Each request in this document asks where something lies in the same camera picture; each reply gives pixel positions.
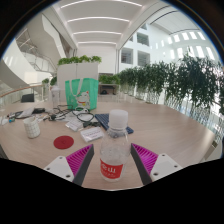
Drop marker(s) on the row of green hedge plants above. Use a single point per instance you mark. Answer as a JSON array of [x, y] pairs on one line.
[[186, 80]]

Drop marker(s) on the flat round red coaster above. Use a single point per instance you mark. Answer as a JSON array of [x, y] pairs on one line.
[[63, 142]]

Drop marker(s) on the clear lidded plastic tumbler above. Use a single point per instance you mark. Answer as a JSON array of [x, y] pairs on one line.
[[55, 97]]

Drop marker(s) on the small black device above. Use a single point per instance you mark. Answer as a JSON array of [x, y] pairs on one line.
[[38, 110]]

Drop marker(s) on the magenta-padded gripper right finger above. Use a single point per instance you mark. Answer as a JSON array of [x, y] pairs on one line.
[[166, 165]]

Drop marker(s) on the ceiling strip lights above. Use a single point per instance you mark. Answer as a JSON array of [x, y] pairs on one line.
[[98, 19]]

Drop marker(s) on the white cabinet topped with plants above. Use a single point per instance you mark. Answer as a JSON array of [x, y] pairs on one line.
[[76, 71]]

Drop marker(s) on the glass railing with wooden handrail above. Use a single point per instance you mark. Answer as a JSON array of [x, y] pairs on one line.
[[16, 91]]

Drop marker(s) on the green cat-print tote bag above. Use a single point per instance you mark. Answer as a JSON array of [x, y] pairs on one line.
[[81, 95]]

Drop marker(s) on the clear red-labelled water bottle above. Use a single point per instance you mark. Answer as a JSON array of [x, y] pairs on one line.
[[115, 156]]

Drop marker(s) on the wooden shelf with plants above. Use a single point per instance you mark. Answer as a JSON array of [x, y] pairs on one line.
[[109, 80]]

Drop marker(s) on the potted green plant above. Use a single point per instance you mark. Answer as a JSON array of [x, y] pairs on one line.
[[45, 80], [53, 80]]

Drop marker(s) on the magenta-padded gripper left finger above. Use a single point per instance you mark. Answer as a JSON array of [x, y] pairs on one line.
[[58, 166]]

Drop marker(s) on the black chair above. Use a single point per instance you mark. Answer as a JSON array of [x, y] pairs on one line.
[[27, 98]]

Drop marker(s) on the white grid-patterned mug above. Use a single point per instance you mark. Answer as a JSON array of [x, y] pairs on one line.
[[32, 128]]

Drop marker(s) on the small white carton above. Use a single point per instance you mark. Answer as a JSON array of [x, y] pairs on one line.
[[74, 125], [92, 134]]

